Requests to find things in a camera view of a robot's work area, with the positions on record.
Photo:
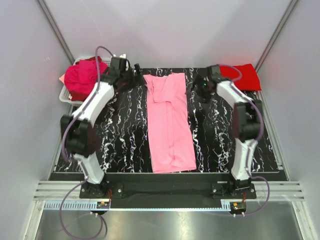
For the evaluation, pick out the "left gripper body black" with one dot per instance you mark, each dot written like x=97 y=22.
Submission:
x=129 y=80

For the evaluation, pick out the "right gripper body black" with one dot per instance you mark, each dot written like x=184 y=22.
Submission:
x=202 y=91

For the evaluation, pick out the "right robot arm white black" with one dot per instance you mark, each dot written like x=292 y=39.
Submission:
x=247 y=122

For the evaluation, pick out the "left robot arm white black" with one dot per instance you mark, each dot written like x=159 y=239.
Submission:
x=80 y=141

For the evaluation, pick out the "crumpled magenta t shirt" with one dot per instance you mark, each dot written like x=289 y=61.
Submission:
x=80 y=80

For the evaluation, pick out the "folded red t shirt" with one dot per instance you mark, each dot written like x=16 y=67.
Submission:
x=245 y=75

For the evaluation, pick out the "light pink t shirt in basket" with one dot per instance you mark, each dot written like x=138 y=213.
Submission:
x=62 y=78

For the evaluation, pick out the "white plastic basket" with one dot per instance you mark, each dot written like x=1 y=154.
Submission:
x=66 y=97

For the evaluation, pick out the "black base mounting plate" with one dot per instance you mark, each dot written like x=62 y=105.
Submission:
x=167 y=191

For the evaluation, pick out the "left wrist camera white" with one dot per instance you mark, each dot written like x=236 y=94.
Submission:
x=122 y=60

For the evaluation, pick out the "aluminium rail front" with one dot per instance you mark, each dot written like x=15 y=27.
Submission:
x=65 y=194

